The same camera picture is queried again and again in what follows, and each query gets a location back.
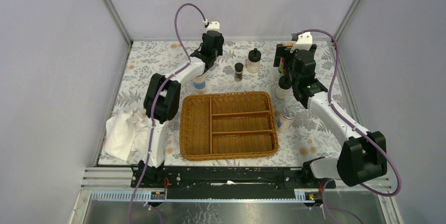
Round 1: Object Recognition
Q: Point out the white crumpled cloth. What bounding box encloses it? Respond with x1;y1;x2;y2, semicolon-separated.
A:
104;108;148;161

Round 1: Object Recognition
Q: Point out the yellow cap sauce bottle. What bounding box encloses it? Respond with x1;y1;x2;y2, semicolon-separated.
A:
278;57;288;76

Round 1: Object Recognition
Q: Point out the floral table mat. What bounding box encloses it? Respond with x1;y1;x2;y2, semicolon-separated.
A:
97;40;341;167

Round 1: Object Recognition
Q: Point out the silver lid shaker right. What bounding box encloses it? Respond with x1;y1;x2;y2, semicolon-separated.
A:
277;106;296;134

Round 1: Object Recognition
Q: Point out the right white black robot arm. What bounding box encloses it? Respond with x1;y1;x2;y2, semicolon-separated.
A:
273;44;387;188

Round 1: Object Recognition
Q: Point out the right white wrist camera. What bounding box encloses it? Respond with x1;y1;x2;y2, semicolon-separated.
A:
290;32;313;53

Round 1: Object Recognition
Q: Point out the wicker divided basket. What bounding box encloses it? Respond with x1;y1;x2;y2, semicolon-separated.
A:
179;91;279;161

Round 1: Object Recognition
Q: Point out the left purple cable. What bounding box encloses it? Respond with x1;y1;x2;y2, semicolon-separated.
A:
126;3;208;224

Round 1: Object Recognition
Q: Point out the black spout seed bottle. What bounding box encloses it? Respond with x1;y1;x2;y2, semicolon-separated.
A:
247;48;261;73

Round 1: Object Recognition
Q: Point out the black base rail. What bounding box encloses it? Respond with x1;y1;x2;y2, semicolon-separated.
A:
130;162;336;200

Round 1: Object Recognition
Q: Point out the purple cable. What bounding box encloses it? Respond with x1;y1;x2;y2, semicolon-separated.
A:
292;29;402;224
126;3;208;224

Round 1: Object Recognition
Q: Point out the black cap white jar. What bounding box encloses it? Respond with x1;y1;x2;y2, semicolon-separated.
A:
275;75;292;99

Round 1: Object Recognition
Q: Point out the blue label shaker left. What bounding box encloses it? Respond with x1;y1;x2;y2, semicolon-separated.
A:
192;74;206;94

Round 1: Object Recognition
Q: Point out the small dark spice jar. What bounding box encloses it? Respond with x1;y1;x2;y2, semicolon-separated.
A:
234;63;244;82

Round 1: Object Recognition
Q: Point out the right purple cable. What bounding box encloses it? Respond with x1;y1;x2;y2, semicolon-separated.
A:
292;29;402;224

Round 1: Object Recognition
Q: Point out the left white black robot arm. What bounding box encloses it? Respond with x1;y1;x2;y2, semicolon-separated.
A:
143;30;224;188

